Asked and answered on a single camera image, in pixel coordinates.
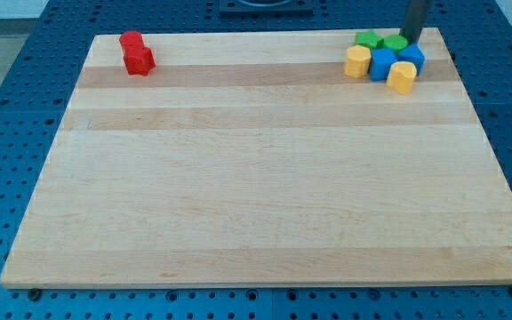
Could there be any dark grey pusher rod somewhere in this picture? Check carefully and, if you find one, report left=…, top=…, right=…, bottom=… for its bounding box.
left=399, top=0, right=431, bottom=44

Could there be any yellow heart block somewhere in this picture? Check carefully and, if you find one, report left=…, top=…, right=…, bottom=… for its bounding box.
left=386, top=61, right=418, bottom=94

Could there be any red star block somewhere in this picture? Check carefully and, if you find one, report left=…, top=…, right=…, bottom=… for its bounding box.
left=124, top=47, right=156, bottom=76

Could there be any red cylinder block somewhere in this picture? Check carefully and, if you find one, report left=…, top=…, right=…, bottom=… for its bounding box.
left=119, top=30, right=145, bottom=51

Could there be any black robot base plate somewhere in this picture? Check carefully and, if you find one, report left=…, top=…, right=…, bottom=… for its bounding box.
left=219, top=0, right=316, bottom=14

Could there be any yellow hexagon block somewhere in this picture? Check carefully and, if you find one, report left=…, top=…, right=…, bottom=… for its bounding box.
left=344, top=45, right=372, bottom=78

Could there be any blue cube block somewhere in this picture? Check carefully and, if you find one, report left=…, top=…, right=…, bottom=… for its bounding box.
left=368, top=48, right=397, bottom=81

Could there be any green star block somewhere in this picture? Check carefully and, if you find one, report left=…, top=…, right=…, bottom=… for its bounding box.
left=355, top=29, right=384, bottom=50

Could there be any blue triangle block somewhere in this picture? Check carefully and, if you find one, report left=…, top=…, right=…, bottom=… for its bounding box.
left=397, top=44, right=426, bottom=76

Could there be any green cylinder block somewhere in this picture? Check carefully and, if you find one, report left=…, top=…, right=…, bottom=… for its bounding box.
left=382, top=35, right=409, bottom=54

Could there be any wooden board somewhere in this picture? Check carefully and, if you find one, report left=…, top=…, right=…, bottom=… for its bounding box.
left=0, top=28, right=512, bottom=289

